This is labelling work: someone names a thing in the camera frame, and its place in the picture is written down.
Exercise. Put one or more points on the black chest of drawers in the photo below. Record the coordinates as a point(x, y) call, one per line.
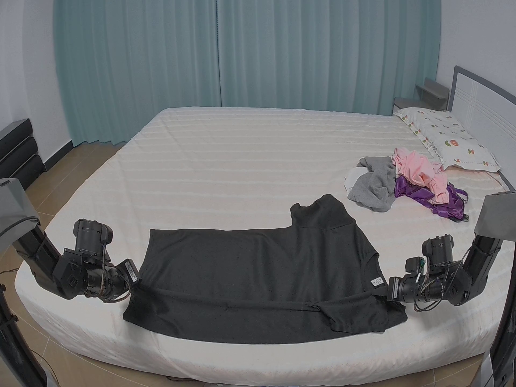
point(18, 151)

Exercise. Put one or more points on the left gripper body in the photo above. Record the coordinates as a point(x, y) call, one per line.
point(121, 282)

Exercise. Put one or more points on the bed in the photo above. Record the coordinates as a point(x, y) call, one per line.
point(242, 167)

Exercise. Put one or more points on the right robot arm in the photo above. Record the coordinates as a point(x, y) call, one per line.
point(475, 268)

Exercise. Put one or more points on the grey garment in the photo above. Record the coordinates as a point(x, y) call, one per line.
point(373, 188)

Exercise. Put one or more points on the black T-shirt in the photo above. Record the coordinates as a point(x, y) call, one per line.
point(250, 280)

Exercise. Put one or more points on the purple garment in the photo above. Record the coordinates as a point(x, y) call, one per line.
point(415, 194)

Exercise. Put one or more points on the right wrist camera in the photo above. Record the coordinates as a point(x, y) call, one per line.
point(414, 266)

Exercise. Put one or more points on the grey bedside table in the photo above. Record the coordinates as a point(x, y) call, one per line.
point(427, 93)

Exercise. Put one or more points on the white printed pillow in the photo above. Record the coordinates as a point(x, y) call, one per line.
point(447, 135)

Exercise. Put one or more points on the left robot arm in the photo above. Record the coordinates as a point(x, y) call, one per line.
point(52, 268)

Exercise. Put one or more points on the pink garment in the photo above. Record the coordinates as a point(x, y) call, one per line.
point(419, 169)

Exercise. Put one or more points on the white garment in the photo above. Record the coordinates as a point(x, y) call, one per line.
point(351, 177)

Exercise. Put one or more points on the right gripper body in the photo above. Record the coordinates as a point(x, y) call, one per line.
point(407, 290)

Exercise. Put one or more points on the blue-green curtain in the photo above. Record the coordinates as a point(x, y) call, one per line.
point(161, 55)

